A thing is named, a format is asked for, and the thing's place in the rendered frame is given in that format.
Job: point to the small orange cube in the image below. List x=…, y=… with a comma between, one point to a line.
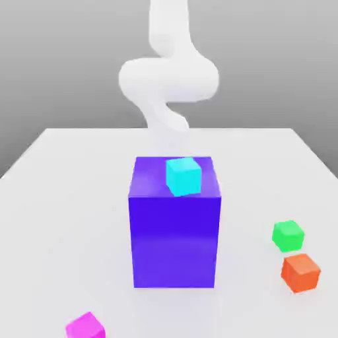
x=301, y=273

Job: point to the large purple box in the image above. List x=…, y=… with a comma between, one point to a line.
x=173, y=237

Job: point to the small magenta cube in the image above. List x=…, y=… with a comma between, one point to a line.
x=84, y=327

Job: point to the small cyan cube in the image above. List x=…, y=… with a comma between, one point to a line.
x=183, y=177

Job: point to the small green cube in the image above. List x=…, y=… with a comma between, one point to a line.
x=287, y=236

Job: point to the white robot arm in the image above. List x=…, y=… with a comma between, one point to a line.
x=169, y=79

